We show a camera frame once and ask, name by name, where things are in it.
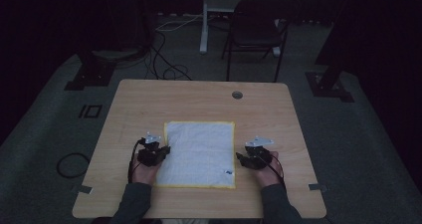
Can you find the white floor cable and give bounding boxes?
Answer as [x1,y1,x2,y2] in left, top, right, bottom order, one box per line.
[154,14,204,33]

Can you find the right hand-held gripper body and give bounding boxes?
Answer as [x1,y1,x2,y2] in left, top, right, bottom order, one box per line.
[242,135,277,171]

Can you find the black floor cables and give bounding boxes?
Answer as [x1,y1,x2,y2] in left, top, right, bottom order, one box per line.
[144,30,194,82]

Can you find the white desk frame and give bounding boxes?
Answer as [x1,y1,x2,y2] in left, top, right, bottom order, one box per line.
[198,0,291,58]

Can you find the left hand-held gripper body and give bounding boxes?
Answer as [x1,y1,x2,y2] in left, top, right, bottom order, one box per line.
[135,131,166,168]

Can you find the grey tape piece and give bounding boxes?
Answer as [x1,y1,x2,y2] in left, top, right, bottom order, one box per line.
[308,182,328,193]
[76,183,95,196]

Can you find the grey round floor base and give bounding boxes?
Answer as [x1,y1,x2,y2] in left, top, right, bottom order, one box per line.
[92,47,144,62]

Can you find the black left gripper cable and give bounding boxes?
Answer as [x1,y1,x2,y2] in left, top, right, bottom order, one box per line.
[126,137,147,184]

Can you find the black folding chair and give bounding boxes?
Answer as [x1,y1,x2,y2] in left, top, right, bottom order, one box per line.
[221,0,303,84]

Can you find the black cable loop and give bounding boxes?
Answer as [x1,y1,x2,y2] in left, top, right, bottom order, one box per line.
[56,151,92,180]

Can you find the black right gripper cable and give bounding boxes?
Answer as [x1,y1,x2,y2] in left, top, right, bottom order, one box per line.
[262,153,287,186]

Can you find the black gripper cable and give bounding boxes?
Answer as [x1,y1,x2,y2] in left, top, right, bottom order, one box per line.
[126,137,147,184]
[262,153,287,186]

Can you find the white towel with yellow edge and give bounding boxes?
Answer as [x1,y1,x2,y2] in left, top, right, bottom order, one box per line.
[153,119,238,190]

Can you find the black stand base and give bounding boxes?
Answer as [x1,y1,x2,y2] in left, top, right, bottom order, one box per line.
[64,50,117,92]
[305,63,355,104]

